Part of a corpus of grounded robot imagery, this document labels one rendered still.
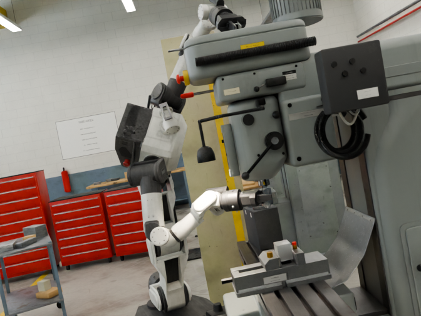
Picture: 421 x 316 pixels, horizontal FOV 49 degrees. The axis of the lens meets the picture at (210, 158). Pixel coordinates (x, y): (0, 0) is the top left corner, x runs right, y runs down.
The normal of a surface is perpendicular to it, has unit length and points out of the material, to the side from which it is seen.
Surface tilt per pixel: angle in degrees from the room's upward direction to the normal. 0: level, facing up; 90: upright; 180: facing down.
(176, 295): 104
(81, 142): 90
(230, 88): 90
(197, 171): 90
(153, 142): 58
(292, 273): 90
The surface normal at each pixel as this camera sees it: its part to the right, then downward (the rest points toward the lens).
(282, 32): 0.05, 0.04
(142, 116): 0.21, -0.52
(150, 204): -0.11, -0.22
